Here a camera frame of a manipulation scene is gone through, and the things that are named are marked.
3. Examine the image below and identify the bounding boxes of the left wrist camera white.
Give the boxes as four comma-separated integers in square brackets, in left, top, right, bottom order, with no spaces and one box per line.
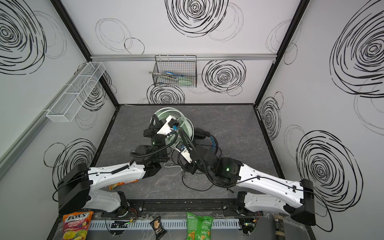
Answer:
[157,115,179,136]

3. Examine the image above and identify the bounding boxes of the black wire wall basket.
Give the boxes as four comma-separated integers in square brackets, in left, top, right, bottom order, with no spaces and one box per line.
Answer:
[152,60,198,88]

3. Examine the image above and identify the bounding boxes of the green blue items in basket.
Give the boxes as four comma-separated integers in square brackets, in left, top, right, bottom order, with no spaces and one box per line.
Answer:
[149,71,196,87]

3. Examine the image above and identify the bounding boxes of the Fox's fruits candy bag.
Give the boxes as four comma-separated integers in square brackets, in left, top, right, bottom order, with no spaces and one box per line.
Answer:
[62,211,94,240]

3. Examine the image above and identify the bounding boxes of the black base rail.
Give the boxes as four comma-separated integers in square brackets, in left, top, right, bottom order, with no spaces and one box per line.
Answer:
[61,197,304,217]

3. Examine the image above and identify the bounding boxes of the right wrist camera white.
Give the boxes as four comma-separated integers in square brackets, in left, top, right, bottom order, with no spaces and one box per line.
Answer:
[176,142,192,164]

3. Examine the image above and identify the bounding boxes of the white slotted cable duct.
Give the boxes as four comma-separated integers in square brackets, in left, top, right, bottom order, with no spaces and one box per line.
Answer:
[89,219,241,231]

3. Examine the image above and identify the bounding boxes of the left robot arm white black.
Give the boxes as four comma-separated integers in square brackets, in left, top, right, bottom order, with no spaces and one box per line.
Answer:
[57,115,180,215]

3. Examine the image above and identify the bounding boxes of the orange snack bag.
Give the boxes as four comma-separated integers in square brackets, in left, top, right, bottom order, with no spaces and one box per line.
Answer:
[109,180,138,191]

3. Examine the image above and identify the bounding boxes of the white mesh wall shelf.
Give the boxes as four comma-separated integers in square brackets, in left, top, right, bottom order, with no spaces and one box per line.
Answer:
[46,62,106,123]

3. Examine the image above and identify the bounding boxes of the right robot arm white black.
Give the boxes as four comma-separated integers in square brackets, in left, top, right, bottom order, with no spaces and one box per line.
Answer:
[175,143,316,226]

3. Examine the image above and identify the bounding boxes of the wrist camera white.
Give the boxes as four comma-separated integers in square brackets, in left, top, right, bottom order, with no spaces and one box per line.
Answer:
[157,115,179,136]
[176,142,192,164]

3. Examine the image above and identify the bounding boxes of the green chips bag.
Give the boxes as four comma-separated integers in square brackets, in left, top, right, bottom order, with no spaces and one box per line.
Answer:
[187,213,214,240]

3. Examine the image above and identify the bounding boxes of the small dark snack packet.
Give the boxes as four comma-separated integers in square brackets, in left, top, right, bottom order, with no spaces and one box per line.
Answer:
[150,216,167,240]

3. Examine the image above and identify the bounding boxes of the aluminium wall rail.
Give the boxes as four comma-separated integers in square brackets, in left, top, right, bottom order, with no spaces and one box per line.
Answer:
[91,53,277,62]

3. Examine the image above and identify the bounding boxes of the black headphones with cable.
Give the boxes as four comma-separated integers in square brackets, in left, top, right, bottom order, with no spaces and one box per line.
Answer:
[165,128,223,193]

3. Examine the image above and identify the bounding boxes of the mint green headphones with cable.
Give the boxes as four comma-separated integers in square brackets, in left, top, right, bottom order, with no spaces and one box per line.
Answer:
[149,107,196,178]

